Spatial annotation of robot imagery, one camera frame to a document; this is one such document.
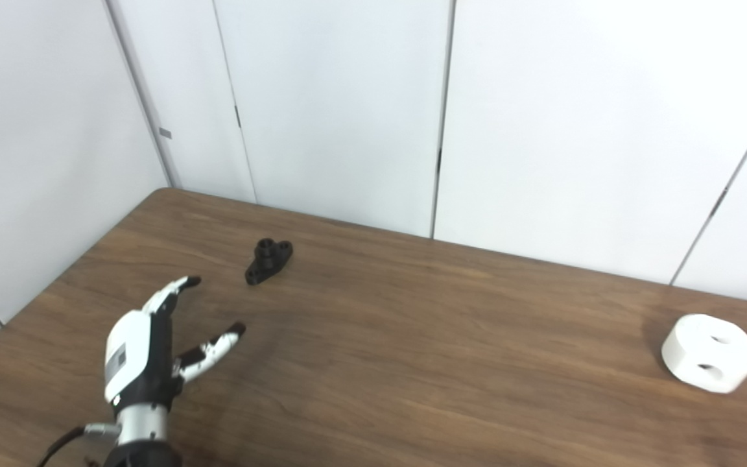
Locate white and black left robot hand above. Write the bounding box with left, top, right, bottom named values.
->
left=104, top=276, right=246, bottom=411

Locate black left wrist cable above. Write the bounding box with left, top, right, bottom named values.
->
left=38, top=424, right=121, bottom=467

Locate round white cylinder piece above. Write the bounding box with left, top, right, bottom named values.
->
left=661, top=314, right=747, bottom=394

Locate black flanged holder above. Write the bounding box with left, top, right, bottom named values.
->
left=244, top=238, right=294, bottom=287

